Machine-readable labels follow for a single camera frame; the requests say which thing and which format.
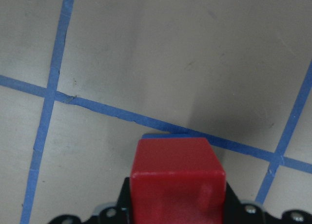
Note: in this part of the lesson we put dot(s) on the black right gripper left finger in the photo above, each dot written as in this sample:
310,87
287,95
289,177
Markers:
124,204

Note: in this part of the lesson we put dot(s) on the red wooden block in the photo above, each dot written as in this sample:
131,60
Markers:
177,181

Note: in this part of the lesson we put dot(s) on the blue wooden block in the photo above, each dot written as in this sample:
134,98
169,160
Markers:
161,136

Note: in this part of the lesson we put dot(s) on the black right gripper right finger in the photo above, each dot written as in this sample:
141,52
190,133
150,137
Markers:
232,209

